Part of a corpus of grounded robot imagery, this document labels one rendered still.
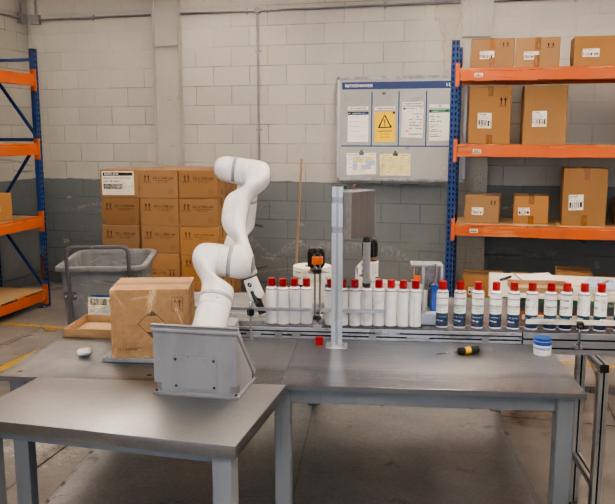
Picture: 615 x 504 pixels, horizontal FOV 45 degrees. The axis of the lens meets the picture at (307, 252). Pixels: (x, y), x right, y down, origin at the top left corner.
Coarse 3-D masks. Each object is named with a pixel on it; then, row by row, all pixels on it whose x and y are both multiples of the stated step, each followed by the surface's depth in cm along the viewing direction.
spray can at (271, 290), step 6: (270, 282) 321; (270, 288) 321; (276, 288) 322; (270, 294) 321; (276, 294) 322; (270, 300) 321; (276, 300) 322; (270, 306) 322; (276, 306) 323; (270, 312) 322; (276, 312) 323; (270, 318) 323; (276, 318) 324; (270, 324) 323
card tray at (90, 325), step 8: (80, 320) 339; (88, 320) 346; (96, 320) 346; (104, 320) 345; (64, 328) 321; (72, 328) 330; (80, 328) 335; (88, 328) 335; (96, 328) 335; (104, 328) 335; (64, 336) 321; (72, 336) 321; (80, 336) 320; (88, 336) 320; (96, 336) 320; (104, 336) 319
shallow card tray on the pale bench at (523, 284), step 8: (512, 280) 447; (520, 280) 447; (528, 280) 446; (536, 280) 445; (544, 280) 445; (552, 280) 444; (520, 288) 424; (528, 288) 424; (544, 288) 422; (560, 288) 421
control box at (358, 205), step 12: (348, 192) 296; (360, 192) 299; (372, 192) 306; (348, 204) 296; (360, 204) 300; (372, 204) 307; (348, 216) 297; (360, 216) 301; (372, 216) 307; (348, 228) 298; (360, 228) 302; (372, 228) 308
